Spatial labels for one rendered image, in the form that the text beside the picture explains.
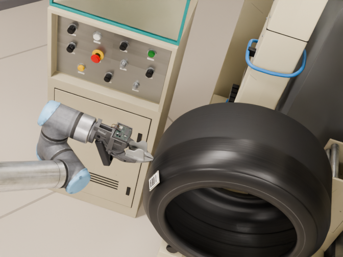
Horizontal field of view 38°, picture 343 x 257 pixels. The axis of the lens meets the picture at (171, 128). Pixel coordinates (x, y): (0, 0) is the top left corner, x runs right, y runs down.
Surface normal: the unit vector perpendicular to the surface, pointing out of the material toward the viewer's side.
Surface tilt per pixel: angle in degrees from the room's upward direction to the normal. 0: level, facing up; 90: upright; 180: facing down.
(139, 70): 90
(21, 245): 0
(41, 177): 60
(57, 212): 0
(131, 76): 90
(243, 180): 79
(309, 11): 90
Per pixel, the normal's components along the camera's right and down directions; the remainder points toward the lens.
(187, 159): -0.53, -0.06
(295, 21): -0.25, 0.69
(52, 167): 0.69, -0.53
